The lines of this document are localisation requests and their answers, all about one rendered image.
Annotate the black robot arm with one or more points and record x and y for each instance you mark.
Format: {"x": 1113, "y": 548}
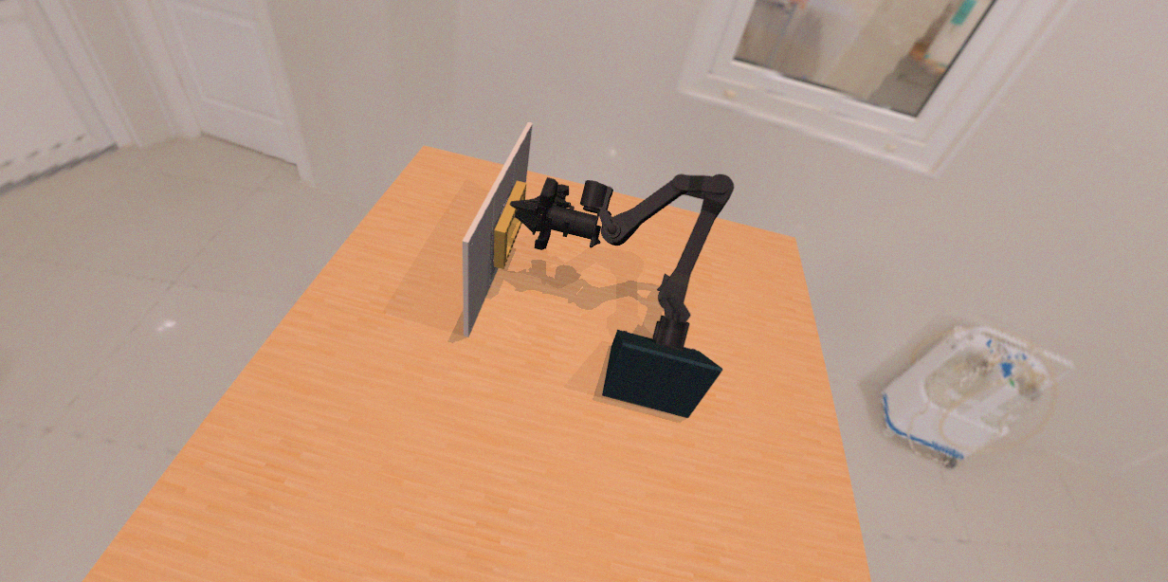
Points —
{"x": 715, "y": 191}

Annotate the grey wall panel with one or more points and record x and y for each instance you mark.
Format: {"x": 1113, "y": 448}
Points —
{"x": 478, "y": 244}

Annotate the gold picture frame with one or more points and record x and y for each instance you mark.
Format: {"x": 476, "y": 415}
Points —
{"x": 508, "y": 227}

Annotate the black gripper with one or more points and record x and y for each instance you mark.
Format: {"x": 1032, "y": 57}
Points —
{"x": 553, "y": 217}

